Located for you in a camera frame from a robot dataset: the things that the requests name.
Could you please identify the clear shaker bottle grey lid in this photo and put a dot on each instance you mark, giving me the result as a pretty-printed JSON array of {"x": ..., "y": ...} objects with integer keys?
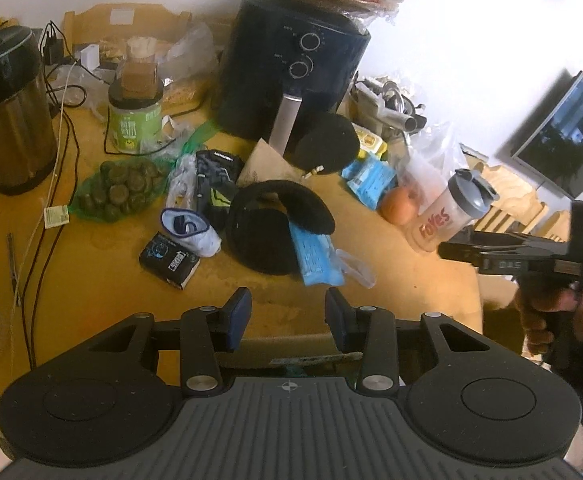
[{"x": 446, "y": 215}]

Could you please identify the bag of crackers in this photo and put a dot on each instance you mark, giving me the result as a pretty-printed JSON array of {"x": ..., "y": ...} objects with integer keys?
[{"x": 116, "y": 45}]

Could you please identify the black charger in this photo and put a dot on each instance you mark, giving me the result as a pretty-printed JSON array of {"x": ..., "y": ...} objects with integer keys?
[{"x": 53, "y": 46}]

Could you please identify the small black box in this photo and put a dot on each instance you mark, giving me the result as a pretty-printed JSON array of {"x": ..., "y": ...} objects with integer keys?
[{"x": 169, "y": 260}]

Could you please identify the light blue tissue packet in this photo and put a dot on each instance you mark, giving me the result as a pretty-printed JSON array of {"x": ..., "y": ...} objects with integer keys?
[{"x": 316, "y": 255}]

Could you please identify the green label jar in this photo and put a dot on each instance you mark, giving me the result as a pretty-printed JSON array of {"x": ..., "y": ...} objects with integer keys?
[{"x": 135, "y": 122}]

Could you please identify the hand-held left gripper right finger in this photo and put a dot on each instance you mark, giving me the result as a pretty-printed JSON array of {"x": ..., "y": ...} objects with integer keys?
[{"x": 336, "y": 321}]

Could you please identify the orange fruit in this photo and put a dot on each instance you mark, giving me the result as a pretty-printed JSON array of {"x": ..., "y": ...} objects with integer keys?
[{"x": 399, "y": 205}]

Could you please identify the yellow packet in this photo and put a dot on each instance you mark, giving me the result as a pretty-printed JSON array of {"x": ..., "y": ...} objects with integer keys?
[{"x": 371, "y": 142}]

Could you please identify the steel thermos jug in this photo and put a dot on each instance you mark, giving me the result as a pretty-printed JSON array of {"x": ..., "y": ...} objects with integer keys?
[{"x": 8, "y": 110}]

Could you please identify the clear bag of snacks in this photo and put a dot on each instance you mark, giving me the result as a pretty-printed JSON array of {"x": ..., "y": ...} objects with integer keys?
[{"x": 191, "y": 67}]

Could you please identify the black air fryer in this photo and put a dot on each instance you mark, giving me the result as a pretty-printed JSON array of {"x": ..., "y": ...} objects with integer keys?
[{"x": 291, "y": 65}]

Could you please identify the crumpled clear plastic bag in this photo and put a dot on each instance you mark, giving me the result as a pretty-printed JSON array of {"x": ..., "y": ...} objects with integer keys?
[{"x": 181, "y": 182}]

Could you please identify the white charger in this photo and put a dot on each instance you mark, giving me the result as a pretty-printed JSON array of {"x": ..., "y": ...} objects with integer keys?
[{"x": 90, "y": 56}]

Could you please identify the white and blue sock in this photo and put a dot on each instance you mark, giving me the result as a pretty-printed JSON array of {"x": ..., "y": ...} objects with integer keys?
[{"x": 194, "y": 232}]

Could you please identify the black sport gloves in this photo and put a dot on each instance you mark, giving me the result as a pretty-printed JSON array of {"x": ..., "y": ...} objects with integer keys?
[{"x": 216, "y": 185}]

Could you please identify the blue snack packet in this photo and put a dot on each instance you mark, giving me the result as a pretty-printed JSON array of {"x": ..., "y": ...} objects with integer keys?
[{"x": 370, "y": 180}]

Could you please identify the white plastic bag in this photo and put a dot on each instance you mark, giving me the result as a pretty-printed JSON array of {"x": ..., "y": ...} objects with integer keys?
[{"x": 431, "y": 170}]

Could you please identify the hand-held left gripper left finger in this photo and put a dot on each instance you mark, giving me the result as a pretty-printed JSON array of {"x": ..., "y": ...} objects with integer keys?
[{"x": 239, "y": 317}]

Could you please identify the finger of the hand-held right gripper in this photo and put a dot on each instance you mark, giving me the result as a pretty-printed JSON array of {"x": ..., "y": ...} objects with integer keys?
[
  {"x": 501, "y": 237},
  {"x": 464, "y": 251}
]

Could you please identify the brown paper bag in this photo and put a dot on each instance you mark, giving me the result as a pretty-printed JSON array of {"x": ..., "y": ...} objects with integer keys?
[{"x": 264, "y": 162}]

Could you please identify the clear plastic wrapper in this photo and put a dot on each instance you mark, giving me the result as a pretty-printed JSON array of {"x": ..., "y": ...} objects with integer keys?
[{"x": 356, "y": 266}]

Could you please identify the cardboard box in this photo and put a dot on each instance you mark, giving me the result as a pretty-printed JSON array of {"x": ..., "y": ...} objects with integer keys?
[{"x": 121, "y": 20}]

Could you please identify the green plastic bag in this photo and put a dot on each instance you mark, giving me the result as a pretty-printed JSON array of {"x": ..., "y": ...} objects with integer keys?
[{"x": 199, "y": 137}]

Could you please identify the person's right hand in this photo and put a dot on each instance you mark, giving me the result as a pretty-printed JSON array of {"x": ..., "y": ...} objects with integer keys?
[{"x": 539, "y": 310}]

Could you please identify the green bag of dark pucks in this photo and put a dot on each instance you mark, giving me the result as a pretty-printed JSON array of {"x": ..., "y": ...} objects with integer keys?
[{"x": 116, "y": 190}]

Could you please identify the black fleece earmuffs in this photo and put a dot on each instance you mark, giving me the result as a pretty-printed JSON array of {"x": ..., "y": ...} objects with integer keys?
[{"x": 276, "y": 225}]

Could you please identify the black fleece hat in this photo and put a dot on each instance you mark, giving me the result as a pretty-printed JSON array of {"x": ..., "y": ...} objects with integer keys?
[{"x": 327, "y": 144}]

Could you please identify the wall television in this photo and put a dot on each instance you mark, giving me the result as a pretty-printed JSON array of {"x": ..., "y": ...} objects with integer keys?
[{"x": 566, "y": 135}]

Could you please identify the brown spice bottle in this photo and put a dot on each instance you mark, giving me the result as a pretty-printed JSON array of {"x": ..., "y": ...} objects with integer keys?
[{"x": 140, "y": 72}]

